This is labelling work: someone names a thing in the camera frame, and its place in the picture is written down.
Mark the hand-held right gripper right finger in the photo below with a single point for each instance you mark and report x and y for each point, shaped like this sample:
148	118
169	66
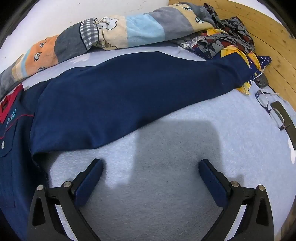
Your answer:
214	183

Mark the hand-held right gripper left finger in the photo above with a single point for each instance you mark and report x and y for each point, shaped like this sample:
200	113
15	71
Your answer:
90	183

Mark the navy blue jacket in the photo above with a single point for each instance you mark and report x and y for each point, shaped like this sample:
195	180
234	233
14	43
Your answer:
115	97

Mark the light blue cloud blanket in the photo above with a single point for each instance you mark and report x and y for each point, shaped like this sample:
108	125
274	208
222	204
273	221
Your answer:
161	197

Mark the eyeglasses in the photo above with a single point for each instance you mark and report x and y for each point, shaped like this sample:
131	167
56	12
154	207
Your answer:
270	110

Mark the dark grey speckled object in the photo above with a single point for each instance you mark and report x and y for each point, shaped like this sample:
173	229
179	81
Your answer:
260	81

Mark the navy dotted cloth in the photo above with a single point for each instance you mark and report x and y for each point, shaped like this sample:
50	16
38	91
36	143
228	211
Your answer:
263	60

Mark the yellow printed cloth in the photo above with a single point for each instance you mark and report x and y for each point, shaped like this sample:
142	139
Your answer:
231	51

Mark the patchwork rolled quilt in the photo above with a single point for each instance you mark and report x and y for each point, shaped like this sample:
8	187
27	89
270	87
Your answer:
138	30

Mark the grey garment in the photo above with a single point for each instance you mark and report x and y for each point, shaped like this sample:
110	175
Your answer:
201	11

